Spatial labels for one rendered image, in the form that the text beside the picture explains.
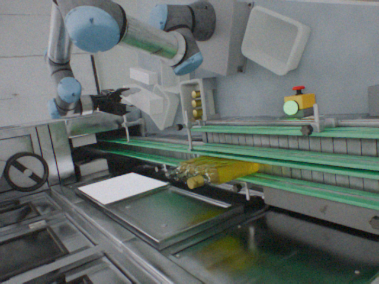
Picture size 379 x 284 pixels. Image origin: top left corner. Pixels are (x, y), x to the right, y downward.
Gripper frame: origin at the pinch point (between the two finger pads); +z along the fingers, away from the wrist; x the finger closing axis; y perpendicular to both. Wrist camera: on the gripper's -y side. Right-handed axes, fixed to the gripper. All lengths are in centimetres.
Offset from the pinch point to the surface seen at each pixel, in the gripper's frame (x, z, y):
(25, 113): 113, 0, 327
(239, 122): 1.1, 21.4, -38.3
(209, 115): 7.8, 27.8, -13.2
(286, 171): 10, 21, -62
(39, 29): 13, 39, 363
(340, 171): -3, 13, -83
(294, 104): -11, 25, -57
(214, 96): 0.4, 32.1, -10.3
